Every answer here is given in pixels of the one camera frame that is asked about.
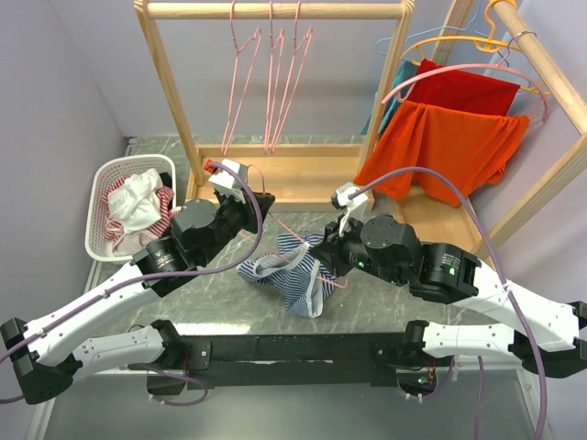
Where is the blue white striped tank top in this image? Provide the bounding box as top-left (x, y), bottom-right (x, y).
top-left (238, 233), bottom-right (339, 318)

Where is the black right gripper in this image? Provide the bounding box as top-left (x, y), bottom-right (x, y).
top-left (308, 212), bottom-right (407, 285)

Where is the red shirt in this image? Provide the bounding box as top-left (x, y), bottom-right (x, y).
top-left (407, 70), bottom-right (519, 116)

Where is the red white striped tank top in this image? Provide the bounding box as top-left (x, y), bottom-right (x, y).
top-left (101, 169), bottom-right (177, 258)

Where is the large pink plastic hanger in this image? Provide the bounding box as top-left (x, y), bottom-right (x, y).
top-left (381, 60), bottom-right (549, 122)

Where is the large wooden clothes rack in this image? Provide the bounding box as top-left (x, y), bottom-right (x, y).
top-left (364, 0), bottom-right (587, 276)

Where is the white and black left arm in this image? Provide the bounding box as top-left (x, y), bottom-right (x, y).
top-left (1, 192), bottom-right (275, 404)

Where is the white perforated laundry basket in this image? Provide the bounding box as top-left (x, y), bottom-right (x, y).
top-left (84, 154), bottom-right (176, 265)

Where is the orange plastic hanger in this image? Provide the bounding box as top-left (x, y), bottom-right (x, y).
top-left (402, 1), bottom-right (521, 66)

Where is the blue wire hanger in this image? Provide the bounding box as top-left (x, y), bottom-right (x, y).
top-left (404, 1), bottom-right (482, 43)

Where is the small wooden clothes rack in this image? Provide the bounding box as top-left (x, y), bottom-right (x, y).
top-left (134, 1), bottom-right (415, 212)

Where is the pink hanger of striped top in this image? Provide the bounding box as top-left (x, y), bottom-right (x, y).
top-left (263, 1), bottom-right (284, 154)

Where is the teal garment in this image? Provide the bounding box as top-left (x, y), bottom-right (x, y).
top-left (361, 59), bottom-right (421, 137)

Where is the pink hanger of white top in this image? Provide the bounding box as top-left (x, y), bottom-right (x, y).
top-left (270, 1), bottom-right (313, 154)

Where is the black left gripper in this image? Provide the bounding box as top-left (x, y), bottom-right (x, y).
top-left (198, 183), bottom-right (275, 264)

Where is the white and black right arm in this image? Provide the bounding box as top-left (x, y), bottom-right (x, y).
top-left (310, 215), bottom-right (586, 379)

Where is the orange shirt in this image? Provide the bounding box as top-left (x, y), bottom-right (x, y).
top-left (354, 110), bottom-right (530, 197)

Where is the black tank top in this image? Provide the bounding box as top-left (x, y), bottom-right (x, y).
top-left (159, 172), bottom-right (173, 189)

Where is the pink wire hanger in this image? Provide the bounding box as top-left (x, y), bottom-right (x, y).
top-left (221, 1), bottom-right (262, 156)

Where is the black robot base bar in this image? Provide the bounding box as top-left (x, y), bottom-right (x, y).
top-left (149, 333), bottom-right (450, 389)

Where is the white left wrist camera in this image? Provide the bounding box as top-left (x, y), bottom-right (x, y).
top-left (204, 159), bottom-right (249, 204)

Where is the pink hanger of blue top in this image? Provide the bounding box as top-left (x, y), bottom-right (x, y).
top-left (238, 163), bottom-right (349, 290)

